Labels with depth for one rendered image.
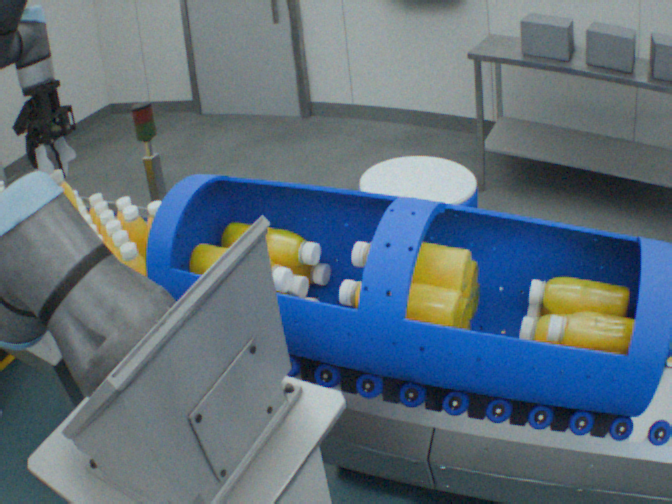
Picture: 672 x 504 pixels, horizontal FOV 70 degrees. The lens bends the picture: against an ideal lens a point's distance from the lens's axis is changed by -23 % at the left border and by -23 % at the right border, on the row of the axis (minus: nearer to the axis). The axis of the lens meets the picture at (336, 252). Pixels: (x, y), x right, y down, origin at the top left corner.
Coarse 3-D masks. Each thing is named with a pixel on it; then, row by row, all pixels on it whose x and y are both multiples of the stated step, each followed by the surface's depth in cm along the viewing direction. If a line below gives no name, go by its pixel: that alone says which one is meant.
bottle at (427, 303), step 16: (352, 288) 92; (416, 288) 87; (432, 288) 87; (448, 288) 87; (352, 304) 92; (416, 304) 86; (432, 304) 85; (448, 304) 84; (416, 320) 86; (432, 320) 85; (448, 320) 84
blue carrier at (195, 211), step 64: (192, 192) 100; (256, 192) 113; (320, 192) 104; (320, 256) 116; (384, 256) 82; (512, 256) 99; (576, 256) 92; (640, 256) 85; (320, 320) 86; (384, 320) 82; (512, 320) 100; (640, 320) 67; (448, 384) 84; (512, 384) 77; (576, 384) 72; (640, 384) 67
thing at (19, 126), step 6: (30, 102) 90; (24, 108) 90; (30, 108) 89; (24, 114) 91; (30, 114) 91; (18, 120) 93; (24, 120) 92; (18, 126) 94; (24, 126) 94; (18, 132) 95; (24, 132) 97
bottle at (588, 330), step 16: (576, 320) 77; (592, 320) 76; (608, 320) 75; (624, 320) 74; (560, 336) 78; (576, 336) 76; (592, 336) 75; (608, 336) 74; (624, 336) 73; (608, 352) 74; (624, 352) 73
